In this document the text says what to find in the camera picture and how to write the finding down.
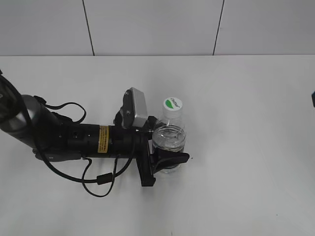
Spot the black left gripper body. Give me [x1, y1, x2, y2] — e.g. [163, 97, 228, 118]
[113, 116, 157, 187]

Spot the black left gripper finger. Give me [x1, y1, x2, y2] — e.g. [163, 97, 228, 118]
[153, 148, 190, 173]

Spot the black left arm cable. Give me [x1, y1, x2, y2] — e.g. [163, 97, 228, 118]
[0, 73, 136, 197]

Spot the clear cestbon water bottle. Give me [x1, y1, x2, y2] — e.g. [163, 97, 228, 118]
[152, 112, 187, 152]

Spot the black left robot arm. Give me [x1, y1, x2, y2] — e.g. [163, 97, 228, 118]
[0, 77, 189, 186]

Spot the white green bottle cap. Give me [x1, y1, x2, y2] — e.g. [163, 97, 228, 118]
[162, 97, 183, 118]

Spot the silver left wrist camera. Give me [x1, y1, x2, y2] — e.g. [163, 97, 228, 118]
[122, 87, 148, 129]

